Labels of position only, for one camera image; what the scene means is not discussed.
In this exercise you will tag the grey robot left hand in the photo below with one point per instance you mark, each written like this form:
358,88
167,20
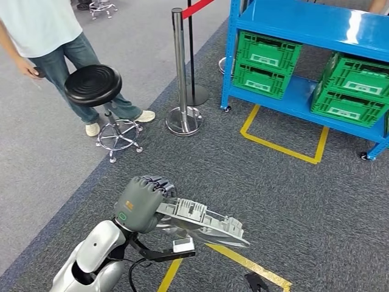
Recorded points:
136,205

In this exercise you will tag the person's right hand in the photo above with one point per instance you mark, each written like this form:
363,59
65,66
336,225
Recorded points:
28,68

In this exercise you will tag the small black handheld device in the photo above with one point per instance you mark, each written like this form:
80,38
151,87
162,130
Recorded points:
41,73

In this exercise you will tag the silver plastic wheel cover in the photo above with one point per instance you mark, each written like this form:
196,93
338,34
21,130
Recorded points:
212,225

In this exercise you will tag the person's right forearm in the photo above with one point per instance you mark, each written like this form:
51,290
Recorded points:
9,40

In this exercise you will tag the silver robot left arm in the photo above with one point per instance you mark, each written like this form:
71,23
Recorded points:
91,250

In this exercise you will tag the blue metal shelf rack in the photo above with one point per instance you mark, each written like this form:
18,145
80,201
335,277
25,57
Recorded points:
304,24

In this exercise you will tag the black seat chrome stool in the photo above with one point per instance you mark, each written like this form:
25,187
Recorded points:
91,84

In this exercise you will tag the chrome base stool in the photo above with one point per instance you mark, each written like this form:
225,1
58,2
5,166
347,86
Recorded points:
102,6

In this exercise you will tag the red barrier belt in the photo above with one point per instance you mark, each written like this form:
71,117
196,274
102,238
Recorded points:
194,8

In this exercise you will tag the black left wrist camera bracket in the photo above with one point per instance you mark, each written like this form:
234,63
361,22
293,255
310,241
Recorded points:
163,256

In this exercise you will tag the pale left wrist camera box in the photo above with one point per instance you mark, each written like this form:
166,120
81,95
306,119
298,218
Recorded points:
184,245

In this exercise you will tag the black stanchion post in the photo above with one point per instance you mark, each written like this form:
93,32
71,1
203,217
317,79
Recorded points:
197,96

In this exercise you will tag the chrome stanchion post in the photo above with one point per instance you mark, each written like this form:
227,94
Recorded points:
181,60
223,66

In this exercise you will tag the yellow floor tape frame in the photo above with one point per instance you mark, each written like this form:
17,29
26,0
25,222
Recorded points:
258,270
274,146

